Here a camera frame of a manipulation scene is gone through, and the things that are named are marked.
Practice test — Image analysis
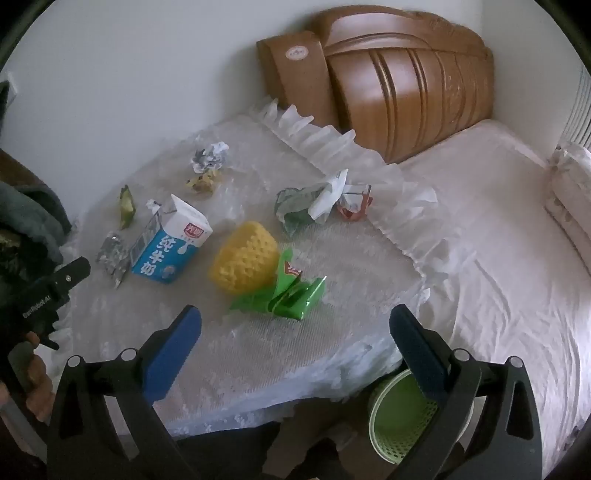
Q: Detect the blue white milk carton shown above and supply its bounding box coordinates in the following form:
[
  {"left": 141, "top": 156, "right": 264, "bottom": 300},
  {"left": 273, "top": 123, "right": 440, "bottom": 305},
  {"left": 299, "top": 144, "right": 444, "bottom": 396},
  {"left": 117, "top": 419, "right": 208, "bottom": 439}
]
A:
[{"left": 130, "top": 194, "right": 213, "bottom": 284}]

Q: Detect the green snack wrapper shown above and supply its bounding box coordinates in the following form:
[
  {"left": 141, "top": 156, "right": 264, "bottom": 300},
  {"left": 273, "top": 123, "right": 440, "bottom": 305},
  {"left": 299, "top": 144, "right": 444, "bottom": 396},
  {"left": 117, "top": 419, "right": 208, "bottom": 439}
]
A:
[{"left": 229, "top": 248, "right": 327, "bottom": 321}]

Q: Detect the white pillow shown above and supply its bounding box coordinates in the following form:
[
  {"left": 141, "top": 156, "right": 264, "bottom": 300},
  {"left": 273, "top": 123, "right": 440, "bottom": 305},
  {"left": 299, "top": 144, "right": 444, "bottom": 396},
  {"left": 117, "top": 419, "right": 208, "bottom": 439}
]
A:
[
  {"left": 544, "top": 168, "right": 591, "bottom": 243},
  {"left": 551, "top": 141, "right": 591, "bottom": 178}
]

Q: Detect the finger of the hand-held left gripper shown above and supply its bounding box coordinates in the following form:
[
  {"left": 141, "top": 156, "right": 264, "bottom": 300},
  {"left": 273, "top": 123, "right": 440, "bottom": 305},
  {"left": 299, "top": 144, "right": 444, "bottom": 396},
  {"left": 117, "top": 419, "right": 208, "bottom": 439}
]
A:
[{"left": 52, "top": 257, "right": 92, "bottom": 296}]

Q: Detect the white lace tablecloth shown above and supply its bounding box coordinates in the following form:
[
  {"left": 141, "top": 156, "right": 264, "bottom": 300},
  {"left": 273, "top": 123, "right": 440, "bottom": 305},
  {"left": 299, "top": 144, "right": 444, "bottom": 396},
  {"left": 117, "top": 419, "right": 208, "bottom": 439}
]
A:
[{"left": 51, "top": 99, "right": 451, "bottom": 439}]

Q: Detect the small green yellow wrapper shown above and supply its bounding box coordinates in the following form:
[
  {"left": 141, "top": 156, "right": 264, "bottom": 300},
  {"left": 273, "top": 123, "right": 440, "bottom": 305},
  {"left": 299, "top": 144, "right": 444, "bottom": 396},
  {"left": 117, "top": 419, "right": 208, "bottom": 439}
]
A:
[{"left": 119, "top": 185, "right": 138, "bottom": 230}]

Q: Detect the dark cloth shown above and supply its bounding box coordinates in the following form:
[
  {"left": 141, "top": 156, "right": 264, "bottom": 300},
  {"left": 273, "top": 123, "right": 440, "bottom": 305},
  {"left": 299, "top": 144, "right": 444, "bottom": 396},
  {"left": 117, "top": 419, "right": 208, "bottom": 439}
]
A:
[{"left": 0, "top": 148, "right": 75, "bottom": 278}]

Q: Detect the white ribbed radiator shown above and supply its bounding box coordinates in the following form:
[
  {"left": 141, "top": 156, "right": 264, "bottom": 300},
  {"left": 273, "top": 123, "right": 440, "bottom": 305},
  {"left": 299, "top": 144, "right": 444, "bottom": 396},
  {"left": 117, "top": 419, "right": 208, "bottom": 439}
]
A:
[{"left": 556, "top": 65, "right": 591, "bottom": 151}]

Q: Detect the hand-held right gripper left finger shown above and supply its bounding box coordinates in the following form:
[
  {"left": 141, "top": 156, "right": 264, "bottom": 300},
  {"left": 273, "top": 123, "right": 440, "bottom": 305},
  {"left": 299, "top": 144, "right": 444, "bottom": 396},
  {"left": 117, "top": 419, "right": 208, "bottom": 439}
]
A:
[{"left": 46, "top": 305, "right": 204, "bottom": 480}]

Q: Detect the bed with white sheet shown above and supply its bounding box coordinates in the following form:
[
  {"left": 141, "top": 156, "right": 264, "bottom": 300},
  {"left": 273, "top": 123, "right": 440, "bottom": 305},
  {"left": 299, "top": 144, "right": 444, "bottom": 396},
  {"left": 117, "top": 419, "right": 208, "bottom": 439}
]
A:
[{"left": 399, "top": 119, "right": 591, "bottom": 480}]

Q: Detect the yellow sponge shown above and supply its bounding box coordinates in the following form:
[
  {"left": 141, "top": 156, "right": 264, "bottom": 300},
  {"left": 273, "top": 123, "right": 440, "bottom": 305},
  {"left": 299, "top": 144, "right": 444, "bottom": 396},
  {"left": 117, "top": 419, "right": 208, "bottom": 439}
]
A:
[{"left": 209, "top": 220, "right": 281, "bottom": 295}]

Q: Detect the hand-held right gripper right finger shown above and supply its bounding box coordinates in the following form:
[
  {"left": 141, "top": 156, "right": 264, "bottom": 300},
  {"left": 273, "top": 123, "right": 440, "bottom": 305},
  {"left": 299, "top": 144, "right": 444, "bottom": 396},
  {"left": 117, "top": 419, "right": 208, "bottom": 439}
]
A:
[{"left": 389, "top": 304, "right": 543, "bottom": 480}]

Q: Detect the yellow cartoon wrapper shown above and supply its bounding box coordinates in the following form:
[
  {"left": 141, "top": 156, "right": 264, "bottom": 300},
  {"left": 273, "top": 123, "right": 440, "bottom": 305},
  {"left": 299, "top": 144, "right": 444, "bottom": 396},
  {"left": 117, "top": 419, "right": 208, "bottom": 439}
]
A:
[{"left": 185, "top": 168, "right": 222, "bottom": 195}]

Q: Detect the wooden headboard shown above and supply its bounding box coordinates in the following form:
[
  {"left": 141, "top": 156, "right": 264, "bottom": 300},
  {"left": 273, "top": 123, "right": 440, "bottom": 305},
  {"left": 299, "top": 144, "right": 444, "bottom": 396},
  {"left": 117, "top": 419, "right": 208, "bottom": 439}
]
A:
[{"left": 256, "top": 7, "right": 495, "bottom": 164}]

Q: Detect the green white plastic wrapper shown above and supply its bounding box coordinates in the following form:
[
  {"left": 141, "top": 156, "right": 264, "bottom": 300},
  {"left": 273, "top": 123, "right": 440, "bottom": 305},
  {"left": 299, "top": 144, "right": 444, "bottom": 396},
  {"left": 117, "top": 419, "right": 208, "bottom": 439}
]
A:
[{"left": 276, "top": 168, "right": 349, "bottom": 236}]

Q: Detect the red white wrapper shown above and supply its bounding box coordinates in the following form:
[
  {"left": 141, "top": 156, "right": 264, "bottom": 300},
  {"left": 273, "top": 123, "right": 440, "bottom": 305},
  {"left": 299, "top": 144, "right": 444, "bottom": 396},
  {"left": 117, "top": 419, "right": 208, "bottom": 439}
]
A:
[{"left": 336, "top": 184, "right": 374, "bottom": 222}]

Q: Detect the green plastic basket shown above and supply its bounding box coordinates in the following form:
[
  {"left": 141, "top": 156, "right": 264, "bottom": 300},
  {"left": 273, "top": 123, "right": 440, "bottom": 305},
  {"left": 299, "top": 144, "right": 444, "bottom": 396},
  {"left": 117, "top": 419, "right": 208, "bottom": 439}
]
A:
[{"left": 368, "top": 368, "right": 474, "bottom": 464}]

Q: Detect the person's left hand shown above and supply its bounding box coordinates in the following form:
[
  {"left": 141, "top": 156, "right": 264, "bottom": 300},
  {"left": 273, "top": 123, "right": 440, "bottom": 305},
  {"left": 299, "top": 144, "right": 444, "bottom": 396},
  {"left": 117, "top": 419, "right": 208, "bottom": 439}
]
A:
[{"left": 0, "top": 332, "right": 54, "bottom": 425}]

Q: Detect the crumpled white paper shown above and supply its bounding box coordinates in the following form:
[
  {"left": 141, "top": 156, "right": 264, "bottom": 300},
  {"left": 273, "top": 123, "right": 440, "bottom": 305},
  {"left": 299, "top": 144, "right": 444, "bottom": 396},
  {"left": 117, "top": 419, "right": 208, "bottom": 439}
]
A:
[{"left": 190, "top": 141, "right": 230, "bottom": 174}]

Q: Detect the silver foil wrapper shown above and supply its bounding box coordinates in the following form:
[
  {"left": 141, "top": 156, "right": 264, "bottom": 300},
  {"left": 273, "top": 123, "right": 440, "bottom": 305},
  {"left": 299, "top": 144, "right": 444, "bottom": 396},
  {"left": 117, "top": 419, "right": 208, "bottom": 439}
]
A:
[{"left": 95, "top": 231, "right": 132, "bottom": 289}]

